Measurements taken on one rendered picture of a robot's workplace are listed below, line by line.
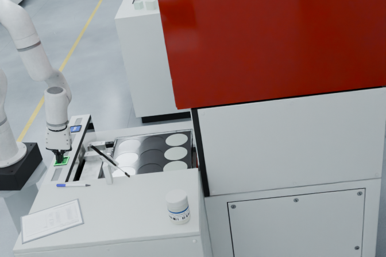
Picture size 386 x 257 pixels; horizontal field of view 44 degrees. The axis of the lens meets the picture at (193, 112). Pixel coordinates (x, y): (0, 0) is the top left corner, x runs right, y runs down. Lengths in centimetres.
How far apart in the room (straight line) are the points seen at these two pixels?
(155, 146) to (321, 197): 74
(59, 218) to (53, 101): 44
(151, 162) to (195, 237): 54
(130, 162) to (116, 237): 52
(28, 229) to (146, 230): 42
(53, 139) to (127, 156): 33
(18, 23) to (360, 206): 148
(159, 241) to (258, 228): 58
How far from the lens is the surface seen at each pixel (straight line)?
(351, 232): 215
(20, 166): 225
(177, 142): 212
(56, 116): 191
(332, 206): 203
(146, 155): 208
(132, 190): 179
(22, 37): 181
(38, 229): 176
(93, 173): 209
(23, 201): 240
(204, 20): 157
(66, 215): 177
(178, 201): 154
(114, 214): 171
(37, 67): 184
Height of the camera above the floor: 203
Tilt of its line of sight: 29 degrees down
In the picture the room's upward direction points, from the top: 9 degrees counter-clockwise
